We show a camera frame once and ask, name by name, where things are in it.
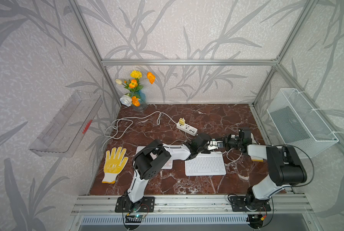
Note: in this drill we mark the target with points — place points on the yellow work glove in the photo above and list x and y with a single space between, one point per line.
115 162

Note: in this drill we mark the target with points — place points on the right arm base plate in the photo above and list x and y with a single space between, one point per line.
238 203

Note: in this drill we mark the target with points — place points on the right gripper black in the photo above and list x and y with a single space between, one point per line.
230 136

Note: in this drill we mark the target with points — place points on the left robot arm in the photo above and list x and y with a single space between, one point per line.
148 162

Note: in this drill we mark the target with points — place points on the white work glove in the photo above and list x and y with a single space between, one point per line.
258 159

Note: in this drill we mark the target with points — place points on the white wireless keyboard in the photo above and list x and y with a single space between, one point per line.
206 165

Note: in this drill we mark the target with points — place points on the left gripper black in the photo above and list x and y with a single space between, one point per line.
206 152

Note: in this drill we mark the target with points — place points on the yellow charger plug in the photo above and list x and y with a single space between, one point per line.
182 121

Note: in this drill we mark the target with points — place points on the white wire mesh basket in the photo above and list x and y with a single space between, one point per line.
299 124

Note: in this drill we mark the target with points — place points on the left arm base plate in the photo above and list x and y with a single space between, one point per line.
124 204

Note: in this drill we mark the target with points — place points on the clear plastic wall shelf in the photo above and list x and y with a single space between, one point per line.
65 132

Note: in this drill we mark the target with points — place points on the pink wireless keyboard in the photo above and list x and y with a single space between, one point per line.
168 165

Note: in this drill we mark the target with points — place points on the aluminium front rail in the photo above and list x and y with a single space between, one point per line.
193 204

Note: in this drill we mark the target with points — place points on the flower bouquet in vase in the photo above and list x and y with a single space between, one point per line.
133 97

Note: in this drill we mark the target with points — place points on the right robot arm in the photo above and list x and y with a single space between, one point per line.
285 168

